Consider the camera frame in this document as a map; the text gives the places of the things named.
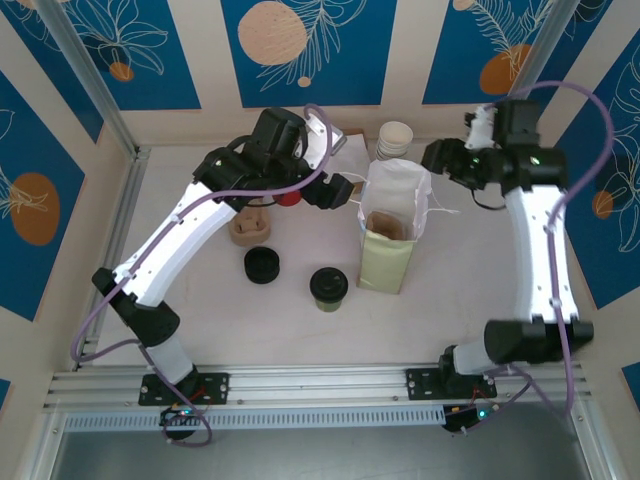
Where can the pale green paper bag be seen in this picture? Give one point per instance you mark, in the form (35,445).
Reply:
(385,265)

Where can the black plastic cup lid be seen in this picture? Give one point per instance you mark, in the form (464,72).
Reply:
(328,285)

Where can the green paper coffee cup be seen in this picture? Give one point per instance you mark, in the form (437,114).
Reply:
(330,305)

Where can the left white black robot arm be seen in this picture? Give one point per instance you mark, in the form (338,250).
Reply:
(165,245)

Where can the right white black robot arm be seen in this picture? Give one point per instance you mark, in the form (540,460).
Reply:
(542,260)

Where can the white napkin pile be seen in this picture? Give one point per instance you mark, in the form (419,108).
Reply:
(356,152)

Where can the red metal cup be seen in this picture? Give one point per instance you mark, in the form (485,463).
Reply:
(287,200)

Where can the stack of paper cups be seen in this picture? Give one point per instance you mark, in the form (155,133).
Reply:
(395,137)

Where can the stack of pulp cup carriers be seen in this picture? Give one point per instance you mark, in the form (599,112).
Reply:
(250,230)

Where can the stack of black cup lids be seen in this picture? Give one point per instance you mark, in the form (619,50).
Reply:
(261,267)

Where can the small electronics board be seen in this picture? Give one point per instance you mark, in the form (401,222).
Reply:
(470,417)
(180,415)

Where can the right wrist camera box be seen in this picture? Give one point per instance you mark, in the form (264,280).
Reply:
(481,127)

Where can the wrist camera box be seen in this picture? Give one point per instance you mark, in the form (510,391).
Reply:
(481,127)
(336,142)

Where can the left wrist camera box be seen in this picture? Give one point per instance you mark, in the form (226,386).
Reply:
(336,142)

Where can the aluminium frame post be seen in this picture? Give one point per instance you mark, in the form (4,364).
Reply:
(90,75)
(525,60)

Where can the aluminium table side rail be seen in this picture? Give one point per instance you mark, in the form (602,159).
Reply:
(127,200)
(563,350)

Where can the aluminium mounting rail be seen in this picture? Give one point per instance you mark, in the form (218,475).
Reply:
(310,385)

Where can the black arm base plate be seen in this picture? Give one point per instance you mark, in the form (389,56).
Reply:
(215,387)
(420,382)

